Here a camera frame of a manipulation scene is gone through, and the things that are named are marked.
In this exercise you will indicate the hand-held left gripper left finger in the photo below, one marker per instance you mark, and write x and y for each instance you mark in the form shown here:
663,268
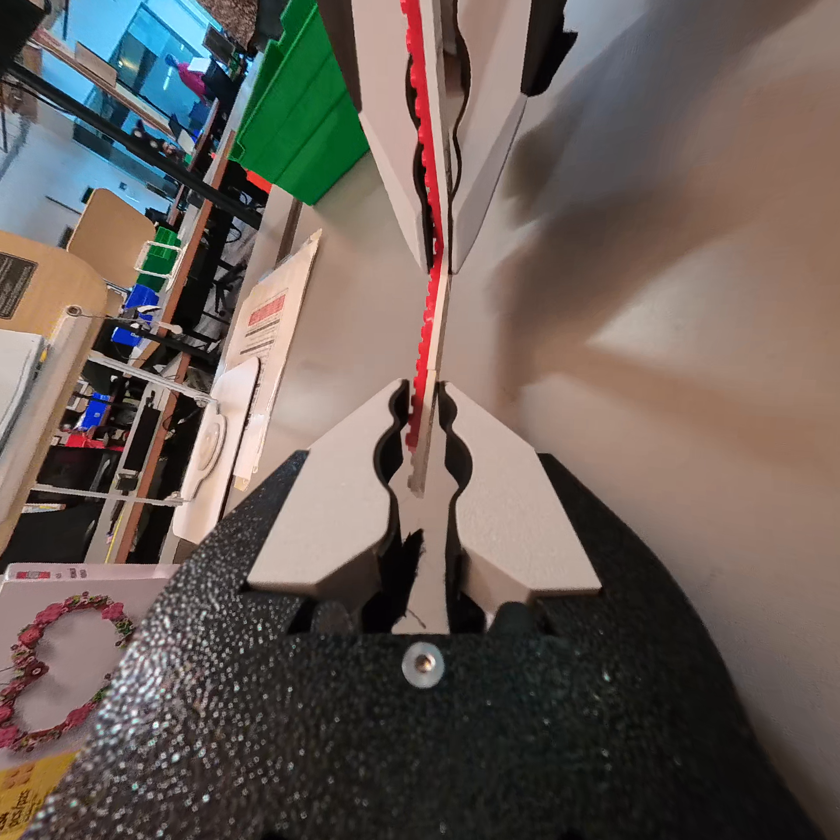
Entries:
328,518

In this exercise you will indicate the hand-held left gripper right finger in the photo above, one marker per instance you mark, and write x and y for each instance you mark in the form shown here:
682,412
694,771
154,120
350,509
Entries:
525,525

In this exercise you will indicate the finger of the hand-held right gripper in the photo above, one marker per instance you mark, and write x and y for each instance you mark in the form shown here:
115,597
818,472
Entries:
384,98
492,131

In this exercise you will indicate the red lego plate assembly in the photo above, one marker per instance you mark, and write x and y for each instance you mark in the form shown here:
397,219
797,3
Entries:
426,315

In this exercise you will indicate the lego set box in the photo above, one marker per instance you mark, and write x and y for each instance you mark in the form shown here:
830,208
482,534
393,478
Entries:
85,656

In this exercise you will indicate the lego instruction booklet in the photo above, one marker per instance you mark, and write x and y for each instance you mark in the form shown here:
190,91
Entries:
16,387

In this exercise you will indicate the green plastic bin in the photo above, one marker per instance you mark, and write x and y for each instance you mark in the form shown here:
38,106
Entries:
302,111

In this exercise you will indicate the printed paper sheet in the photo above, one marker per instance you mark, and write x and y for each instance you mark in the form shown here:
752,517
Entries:
275,308

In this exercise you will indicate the black stand pole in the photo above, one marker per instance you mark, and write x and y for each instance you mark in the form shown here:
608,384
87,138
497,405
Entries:
131,141

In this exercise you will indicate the wooden book stand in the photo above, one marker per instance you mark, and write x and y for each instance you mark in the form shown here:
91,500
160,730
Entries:
59,289

